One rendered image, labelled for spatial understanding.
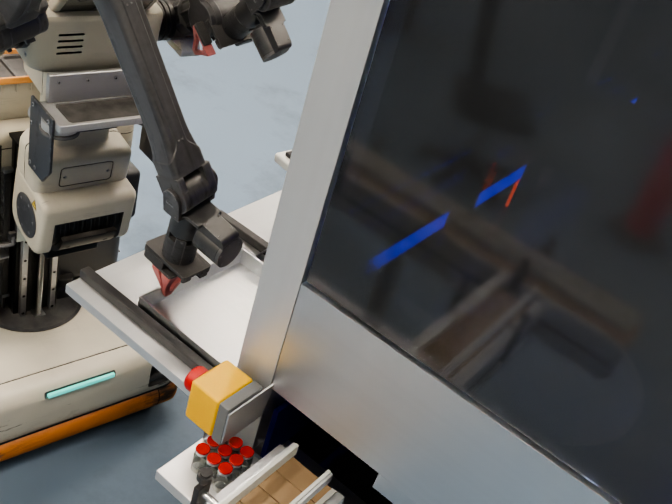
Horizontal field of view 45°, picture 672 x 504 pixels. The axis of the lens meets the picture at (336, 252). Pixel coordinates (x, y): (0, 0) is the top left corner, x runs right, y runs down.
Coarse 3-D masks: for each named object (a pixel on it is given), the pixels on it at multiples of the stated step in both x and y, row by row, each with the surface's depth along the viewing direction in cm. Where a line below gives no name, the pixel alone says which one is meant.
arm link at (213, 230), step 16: (176, 208) 127; (192, 208) 130; (208, 208) 131; (192, 224) 129; (208, 224) 129; (224, 224) 130; (208, 240) 130; (224, 240) 128; (240, 240) 132; (208, 256) 131; (224, 256) 131
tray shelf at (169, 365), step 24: (240, 216) 174; (264, 216) 176; (120, 264) 152; (144, 264) 153; (72, 288) 143; (120, 288) 146; (144, 288) 148; (96, 312) 141; (120, 312) 141; (120, 336) 139; (144, 336) 138; (168, 360) 135
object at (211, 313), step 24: (240, 264) 160; (192, 288) 151; (216, 288) 153; (240, 288) 154; (168, 312) 144; (192, 312) 146; (216, 312) 147; (240, 312) 149; (192, 336) 141; (216, 336) 142; (240, 336) 144; (216, 360) 133
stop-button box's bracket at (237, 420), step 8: (272, 384) 116; (264, 392) 115; (248, 400) 113; (256, 400) 114; (264, 400) 117; (240, 408) 111; (248, 408) 114; (256, 408) 116; (264, 408) 118; (232, 416) 111; (240, 416) 113; (248, 416) 115; (256, 416) 118; (232, 424) 112; (240, 424) 114; (248, 424) 117; (224, 432) 112; (232, 432) 114; (224, 440) 113
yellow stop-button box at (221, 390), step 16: (224, 368) 116; (192, 384) 112; (208, 384) 112; (224, 384) 113; (240, 384) 114; (256, 384) 115; (192, 400) 114; (208, 400) 111; (224, 400) 111; (240, 400) 112; (192, 416) 115; (208, 416) 113; (224, 416) 110; (208, 432) 114
